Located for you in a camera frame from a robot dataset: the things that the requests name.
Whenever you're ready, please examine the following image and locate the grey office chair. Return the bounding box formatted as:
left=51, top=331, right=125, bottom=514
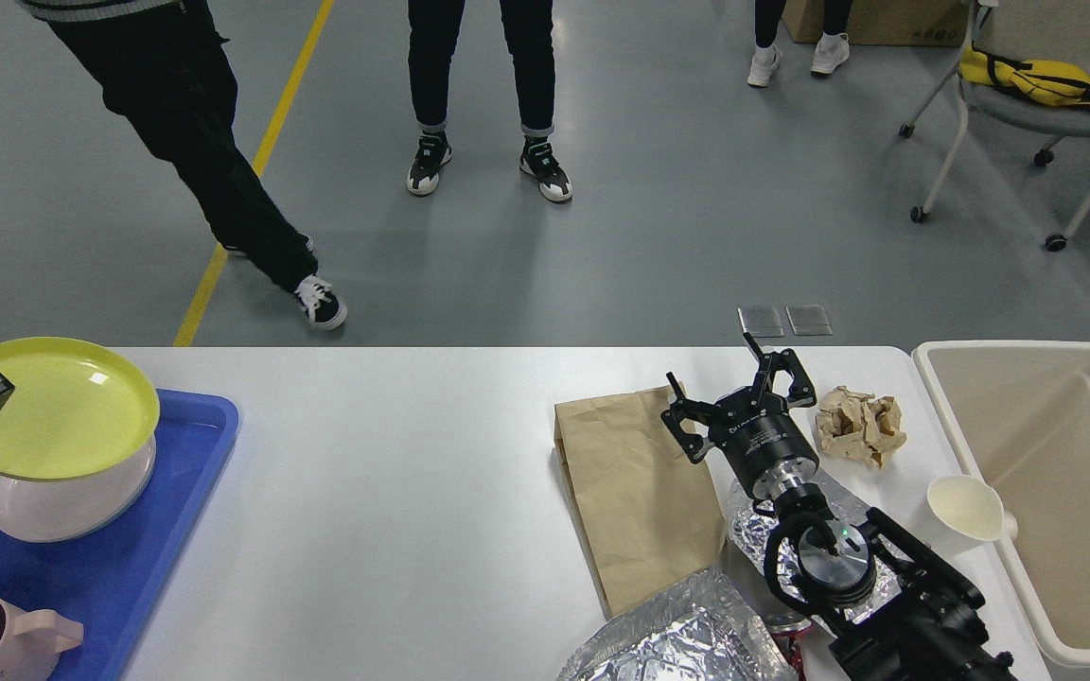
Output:
left=911, top=1, right=1090, bottom=252

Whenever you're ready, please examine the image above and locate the person in black shorts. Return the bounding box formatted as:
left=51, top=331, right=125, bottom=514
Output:
left=747, top=0, right=853, bottom=89

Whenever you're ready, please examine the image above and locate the beige plastic bin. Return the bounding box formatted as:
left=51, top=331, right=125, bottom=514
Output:
left=913, top=340, right=1090, bottom=668

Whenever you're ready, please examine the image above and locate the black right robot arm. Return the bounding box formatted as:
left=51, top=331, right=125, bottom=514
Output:
left=661, top=335, right=1013, bottom=680

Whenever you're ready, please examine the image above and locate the person in dark jeans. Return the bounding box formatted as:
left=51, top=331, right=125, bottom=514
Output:
left=405, top=1, right=574, bottom=205

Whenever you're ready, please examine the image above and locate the brown paper bag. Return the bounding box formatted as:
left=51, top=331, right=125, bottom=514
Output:
left=554, top=387, right=727, bottom=617

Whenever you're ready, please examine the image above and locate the white paper cup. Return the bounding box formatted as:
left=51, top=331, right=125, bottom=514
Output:
left=924, top=475, right=1020, bottom=551

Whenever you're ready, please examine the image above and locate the large crumpled aluminium foil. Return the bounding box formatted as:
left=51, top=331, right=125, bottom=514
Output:
left=558, top=569, right=799, bottom=680

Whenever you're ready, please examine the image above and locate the pink plate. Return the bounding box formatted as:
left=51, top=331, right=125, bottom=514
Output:
left=0, top=437, right=157, bottom=543

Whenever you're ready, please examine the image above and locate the yellow plate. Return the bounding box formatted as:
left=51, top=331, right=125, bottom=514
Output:
left=0, top=337, right=160, bottom=481

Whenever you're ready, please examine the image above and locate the yellow bag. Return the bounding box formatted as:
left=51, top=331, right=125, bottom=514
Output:
left=958, top=47, right=1090, bottom=113

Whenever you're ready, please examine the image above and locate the person in grey sweater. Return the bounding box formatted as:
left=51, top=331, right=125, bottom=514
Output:
left=21, top=1, right=347, bottom=331

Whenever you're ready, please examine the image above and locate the small aluminium foil piece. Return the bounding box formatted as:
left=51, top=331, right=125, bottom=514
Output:
left=730, top=469, right=901, bottom=624

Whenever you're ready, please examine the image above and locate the right floor outlet plate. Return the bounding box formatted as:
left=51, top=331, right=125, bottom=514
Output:
left=784, top=305, right=834, bottom=336

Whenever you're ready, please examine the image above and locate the left floor outlet plate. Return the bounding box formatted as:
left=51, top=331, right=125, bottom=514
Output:
left=738, top=306, right=784, bottom=338

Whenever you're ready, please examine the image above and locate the blue plastic tray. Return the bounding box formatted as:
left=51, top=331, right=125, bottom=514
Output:
left=0, top=391, right=239, bottom=680

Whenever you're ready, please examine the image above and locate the floor outlet plate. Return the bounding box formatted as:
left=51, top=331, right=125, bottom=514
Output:
left=738, top=306, right=784, bottom=338
left=784, top=305, right=834, bottom=336

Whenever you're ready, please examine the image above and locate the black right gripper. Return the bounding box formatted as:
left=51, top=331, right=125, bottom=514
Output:
left=661, top=335, right=819, bottom=499

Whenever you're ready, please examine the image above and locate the brown paper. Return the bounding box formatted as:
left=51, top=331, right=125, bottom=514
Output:
left=815, top=385, right=908, bottom=469

